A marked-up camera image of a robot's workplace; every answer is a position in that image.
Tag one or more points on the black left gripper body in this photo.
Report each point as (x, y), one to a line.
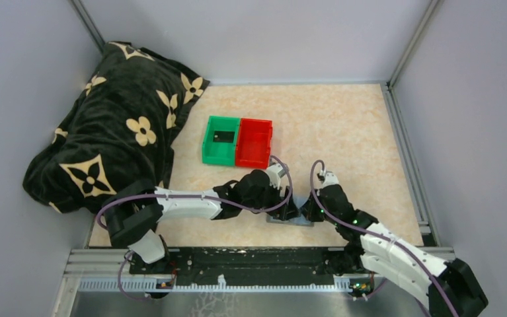
(270, 199)

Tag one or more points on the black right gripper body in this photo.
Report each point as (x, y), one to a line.
(332, 214)

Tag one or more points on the grey leather card holder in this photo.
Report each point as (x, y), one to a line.
(273, 216)

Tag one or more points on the grey credit card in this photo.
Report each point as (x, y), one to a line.
(223, 136)

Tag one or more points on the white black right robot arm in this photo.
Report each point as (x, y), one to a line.
(442, 287)

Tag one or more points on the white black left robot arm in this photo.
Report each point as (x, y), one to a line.
(131, 216)

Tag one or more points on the red plastic bin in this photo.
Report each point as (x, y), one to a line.
(253, 145)

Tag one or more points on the green plastic bin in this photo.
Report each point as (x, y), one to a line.
(219, 144)

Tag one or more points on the black floral plush blanket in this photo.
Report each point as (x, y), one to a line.
(120, 130)

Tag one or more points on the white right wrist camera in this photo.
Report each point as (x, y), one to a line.
(327, 178)

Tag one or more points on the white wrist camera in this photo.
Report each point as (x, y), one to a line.
(327, 178)
(275, 172)

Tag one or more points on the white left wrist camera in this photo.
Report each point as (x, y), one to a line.
(275, 172)

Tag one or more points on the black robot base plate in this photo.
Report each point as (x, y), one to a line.
(301, 266)

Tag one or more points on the slotted grey cable duct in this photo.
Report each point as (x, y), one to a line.
(152, 285)

